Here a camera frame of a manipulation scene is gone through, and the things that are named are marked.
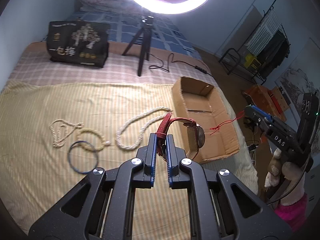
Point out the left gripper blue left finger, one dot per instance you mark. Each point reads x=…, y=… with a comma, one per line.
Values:
x=150, y=160

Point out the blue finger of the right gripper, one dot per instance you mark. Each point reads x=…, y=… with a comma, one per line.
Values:
x=259, y=115

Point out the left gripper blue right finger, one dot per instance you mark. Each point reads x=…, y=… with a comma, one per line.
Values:
x=172, y=154

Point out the red strap wristwatch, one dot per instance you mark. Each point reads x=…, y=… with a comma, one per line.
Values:
x=195, y=135

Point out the right hand in white glove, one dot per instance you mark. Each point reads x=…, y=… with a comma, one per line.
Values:
x=287, y=177

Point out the orange box on floor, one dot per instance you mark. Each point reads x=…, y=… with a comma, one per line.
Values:
x=270, y=101

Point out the landscape painting scroll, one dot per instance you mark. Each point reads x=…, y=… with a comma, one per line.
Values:
x=299, y=77

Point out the black metal chair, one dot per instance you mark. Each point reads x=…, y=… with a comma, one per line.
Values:
x=230, y=60

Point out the black clothes rack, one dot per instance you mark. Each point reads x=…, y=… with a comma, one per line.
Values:
x=266, y=47

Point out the open cardboard box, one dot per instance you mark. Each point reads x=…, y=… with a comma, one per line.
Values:
x=202, y=102

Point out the pink plaid bed sheet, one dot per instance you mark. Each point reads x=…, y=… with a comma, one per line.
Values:
x=35, y=68

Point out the black mini tripod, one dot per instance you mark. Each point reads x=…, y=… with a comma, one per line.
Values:
x=145, y=32

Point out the black printed snack bag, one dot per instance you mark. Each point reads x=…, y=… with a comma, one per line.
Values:
x=78, y=42

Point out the black camera box right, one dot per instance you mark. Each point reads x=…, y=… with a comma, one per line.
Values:
x=309, y=121

